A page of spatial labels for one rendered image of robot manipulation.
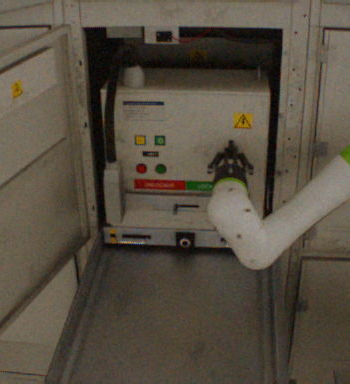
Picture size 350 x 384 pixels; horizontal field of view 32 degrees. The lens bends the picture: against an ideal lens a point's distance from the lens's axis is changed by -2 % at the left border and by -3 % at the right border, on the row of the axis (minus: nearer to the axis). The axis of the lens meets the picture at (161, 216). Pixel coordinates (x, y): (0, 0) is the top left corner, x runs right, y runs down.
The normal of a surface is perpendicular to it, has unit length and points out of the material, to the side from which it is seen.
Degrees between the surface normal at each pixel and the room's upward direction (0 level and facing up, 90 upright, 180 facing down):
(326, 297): 90
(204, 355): 0
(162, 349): 0
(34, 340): 90
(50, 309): 90
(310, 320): 90
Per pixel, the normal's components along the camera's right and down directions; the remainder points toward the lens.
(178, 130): -0.11, 0.52
